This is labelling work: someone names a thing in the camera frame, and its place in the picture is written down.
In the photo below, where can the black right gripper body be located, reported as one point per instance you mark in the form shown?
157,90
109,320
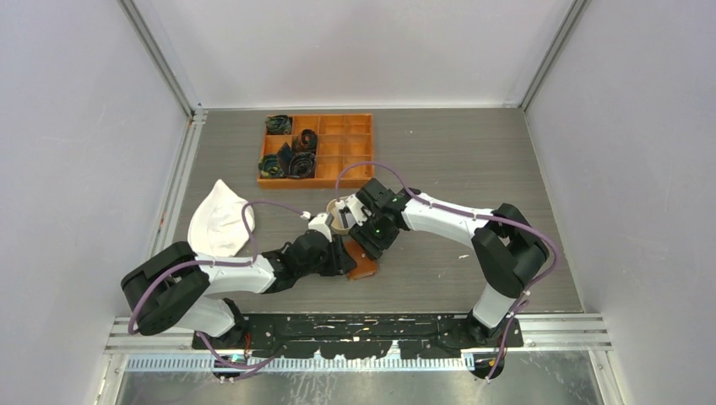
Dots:
375,235

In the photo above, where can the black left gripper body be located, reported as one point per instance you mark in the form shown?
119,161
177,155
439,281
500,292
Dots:
329,261

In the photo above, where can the brown leather card holder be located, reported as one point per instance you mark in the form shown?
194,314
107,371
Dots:
364,266

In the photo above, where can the beige oval tray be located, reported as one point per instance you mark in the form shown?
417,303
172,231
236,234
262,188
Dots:
335,221

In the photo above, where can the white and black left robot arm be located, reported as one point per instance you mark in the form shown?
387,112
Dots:
177,287

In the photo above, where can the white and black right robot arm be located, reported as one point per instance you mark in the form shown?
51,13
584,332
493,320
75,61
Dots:
509,251

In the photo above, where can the orange wooden compartment box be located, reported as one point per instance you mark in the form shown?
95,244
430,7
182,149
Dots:
344,141

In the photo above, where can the white cloth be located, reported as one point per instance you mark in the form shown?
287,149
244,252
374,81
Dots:
216,227

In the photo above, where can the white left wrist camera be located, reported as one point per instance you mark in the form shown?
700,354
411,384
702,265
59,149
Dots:
322,224

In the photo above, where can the aluminium frame rail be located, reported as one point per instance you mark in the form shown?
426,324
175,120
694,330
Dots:
560,332

